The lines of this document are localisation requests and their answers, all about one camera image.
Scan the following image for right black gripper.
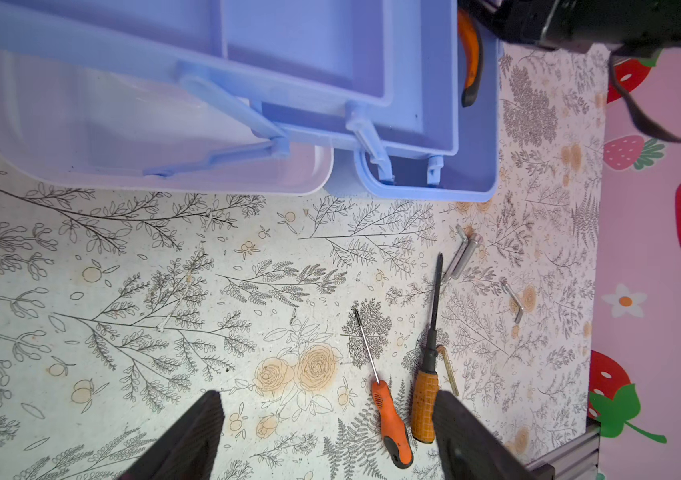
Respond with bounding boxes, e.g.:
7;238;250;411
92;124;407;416
460;0;681;57

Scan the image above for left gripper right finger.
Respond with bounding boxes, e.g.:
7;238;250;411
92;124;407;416
433;391;535;480

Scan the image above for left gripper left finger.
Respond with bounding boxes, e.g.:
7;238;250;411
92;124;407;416
118;390;224;480

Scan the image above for orange handled small screwdriver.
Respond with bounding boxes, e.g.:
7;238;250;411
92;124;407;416
353;307;414;469

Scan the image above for orange black long-nose pliers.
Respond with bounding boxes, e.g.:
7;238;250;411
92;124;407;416
458;8;484;108

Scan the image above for blue white plastic toolbox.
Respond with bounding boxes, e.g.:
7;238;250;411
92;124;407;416
0;1;500;202

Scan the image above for thin metal pin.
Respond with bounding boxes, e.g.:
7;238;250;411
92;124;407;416
437;345;460;397

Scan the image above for small silver metal bit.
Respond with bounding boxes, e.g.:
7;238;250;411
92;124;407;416
501;279;526;325

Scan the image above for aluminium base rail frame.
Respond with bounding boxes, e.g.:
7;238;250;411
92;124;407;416
526;418;601;480

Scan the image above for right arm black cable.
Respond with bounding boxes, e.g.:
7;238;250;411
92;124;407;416
607;53;681;147

